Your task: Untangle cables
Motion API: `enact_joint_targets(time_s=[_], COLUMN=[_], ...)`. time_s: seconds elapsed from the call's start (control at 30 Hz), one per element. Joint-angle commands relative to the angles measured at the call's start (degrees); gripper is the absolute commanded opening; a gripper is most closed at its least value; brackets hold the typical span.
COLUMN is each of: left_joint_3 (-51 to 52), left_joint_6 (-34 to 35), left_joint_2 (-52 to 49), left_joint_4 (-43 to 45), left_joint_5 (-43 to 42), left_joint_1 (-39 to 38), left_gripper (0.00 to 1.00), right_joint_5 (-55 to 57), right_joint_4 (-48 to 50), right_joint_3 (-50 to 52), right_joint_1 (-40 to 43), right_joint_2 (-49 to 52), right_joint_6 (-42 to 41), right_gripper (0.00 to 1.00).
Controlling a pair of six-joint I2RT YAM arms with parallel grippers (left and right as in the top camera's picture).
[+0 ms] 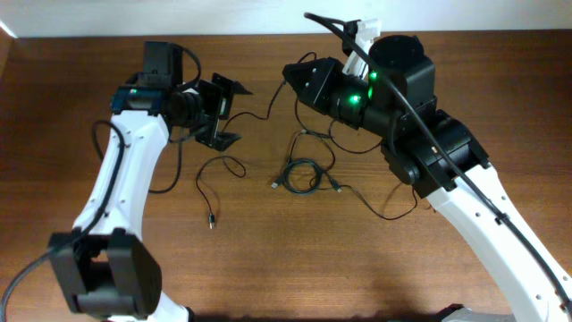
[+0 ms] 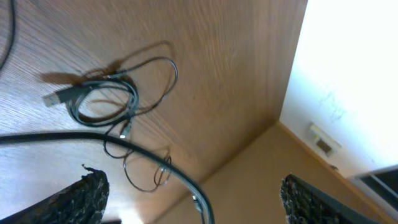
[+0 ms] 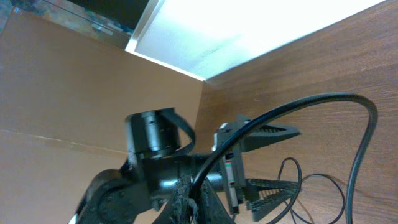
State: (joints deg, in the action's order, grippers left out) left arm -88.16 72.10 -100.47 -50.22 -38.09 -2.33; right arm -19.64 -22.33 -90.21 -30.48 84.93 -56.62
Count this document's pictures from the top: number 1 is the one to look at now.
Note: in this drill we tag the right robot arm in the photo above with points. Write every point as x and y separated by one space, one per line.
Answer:
443 162

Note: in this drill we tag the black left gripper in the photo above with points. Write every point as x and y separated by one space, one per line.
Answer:
211 113

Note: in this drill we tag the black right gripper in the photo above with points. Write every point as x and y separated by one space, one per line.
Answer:
324 85

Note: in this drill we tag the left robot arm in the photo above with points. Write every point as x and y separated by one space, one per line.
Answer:
102 266

